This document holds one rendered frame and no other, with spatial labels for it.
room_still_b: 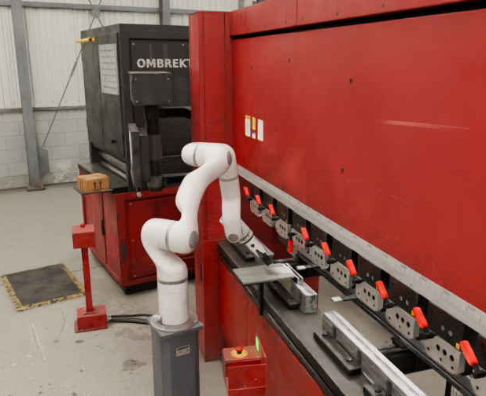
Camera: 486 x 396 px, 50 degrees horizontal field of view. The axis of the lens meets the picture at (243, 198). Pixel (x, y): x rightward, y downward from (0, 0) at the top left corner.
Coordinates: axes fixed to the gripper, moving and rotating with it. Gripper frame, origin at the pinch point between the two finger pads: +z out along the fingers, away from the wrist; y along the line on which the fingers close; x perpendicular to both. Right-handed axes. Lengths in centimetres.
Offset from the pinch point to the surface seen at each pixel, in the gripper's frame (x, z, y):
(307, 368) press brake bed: 14, 24, -54
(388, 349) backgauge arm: -17, 42, -55
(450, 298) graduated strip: -40, -10, -116
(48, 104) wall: 145, -145, 659
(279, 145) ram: -42, -37, 10
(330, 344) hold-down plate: -1, 20, -56
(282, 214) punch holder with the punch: -20.8, -11.4, 2.9
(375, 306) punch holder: -24, 1, -82
